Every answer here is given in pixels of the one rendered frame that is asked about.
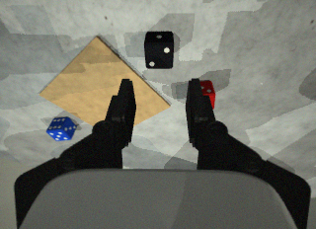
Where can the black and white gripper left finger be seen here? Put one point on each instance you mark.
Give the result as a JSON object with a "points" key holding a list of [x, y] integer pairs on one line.
{"points": [[95, 151]]}

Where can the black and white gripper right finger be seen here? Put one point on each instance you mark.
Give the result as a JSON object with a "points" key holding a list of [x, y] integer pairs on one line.
{"points": [[223, 152]]}

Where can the blue die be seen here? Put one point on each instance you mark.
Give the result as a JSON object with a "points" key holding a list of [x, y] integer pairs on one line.
{"points": [[61, 128]]}

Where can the red die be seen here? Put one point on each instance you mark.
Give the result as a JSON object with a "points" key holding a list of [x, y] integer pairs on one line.
{"points": [[207, 89]]}

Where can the black die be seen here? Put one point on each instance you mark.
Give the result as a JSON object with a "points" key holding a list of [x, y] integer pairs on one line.
{"points": [[159, 50]]}

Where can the tan flat mat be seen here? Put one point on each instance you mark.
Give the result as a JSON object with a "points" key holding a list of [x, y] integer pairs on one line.
{"points": [[86, 85]]}

